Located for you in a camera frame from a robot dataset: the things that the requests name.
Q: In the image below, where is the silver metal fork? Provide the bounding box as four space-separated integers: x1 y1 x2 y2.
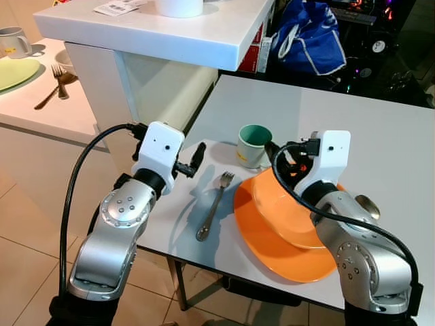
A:
196 171 236 242

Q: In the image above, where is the cream mug with green inside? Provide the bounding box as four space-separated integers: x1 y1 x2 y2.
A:
237 124 275 170

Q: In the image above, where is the orange bowl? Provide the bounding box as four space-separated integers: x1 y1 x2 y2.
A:
251 168 341 250

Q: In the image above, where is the orange plate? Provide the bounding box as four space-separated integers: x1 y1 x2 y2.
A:
232 167 349 285

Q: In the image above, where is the red cardboard box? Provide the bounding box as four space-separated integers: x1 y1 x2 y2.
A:
237 22 267 73

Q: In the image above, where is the dark metal table leg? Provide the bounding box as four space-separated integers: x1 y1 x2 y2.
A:
169 257 192 312

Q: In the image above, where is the white raised bar counter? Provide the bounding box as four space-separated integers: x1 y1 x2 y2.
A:
33 0 277 179

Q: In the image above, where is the blue fabric bag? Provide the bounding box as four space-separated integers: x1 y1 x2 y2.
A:
270 0 348 76

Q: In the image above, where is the brown spoon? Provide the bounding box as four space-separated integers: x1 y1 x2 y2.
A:
33 71 80 111

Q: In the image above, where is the white cup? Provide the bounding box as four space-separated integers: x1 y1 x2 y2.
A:
154 0 205 19

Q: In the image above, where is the dark metal fork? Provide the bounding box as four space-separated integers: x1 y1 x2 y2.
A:
50 64 69 101

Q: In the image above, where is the black electronics rack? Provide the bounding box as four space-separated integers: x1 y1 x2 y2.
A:
333 0 435 108

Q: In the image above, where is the white paper label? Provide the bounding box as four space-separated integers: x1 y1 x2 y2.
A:
92 0 149 18

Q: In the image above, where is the green plate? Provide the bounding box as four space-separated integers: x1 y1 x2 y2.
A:
0 58 42 93

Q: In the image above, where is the grey mug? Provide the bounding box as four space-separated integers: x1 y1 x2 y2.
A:
0 26 34 60

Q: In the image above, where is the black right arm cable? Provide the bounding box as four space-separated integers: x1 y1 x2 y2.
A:
271 139 423 316

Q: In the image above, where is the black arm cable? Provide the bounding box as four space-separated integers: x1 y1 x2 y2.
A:
58 123 147 296
271 139 423 316

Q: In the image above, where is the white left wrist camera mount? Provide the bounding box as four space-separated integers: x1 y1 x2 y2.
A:
130 122 186 179

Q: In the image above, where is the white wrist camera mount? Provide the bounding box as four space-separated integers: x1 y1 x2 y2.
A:
130 122 186 179
294 130 352 189

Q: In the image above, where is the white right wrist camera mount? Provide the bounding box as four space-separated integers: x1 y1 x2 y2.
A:
294 130 352 189

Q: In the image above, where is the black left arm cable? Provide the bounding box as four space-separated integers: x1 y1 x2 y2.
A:
58 123 147 296

